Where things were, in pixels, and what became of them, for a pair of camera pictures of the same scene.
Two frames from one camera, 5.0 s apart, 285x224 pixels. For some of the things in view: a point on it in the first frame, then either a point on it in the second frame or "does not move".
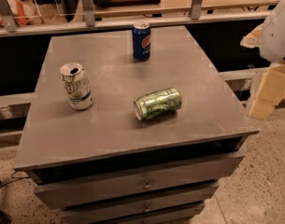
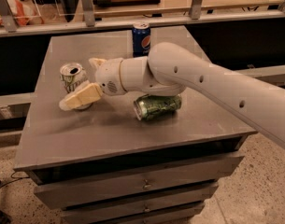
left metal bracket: [5, 9] does not move
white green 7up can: [78, 88] does not move
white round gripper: [277, 36] -> [108, 76]
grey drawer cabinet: [110, 139] does not move
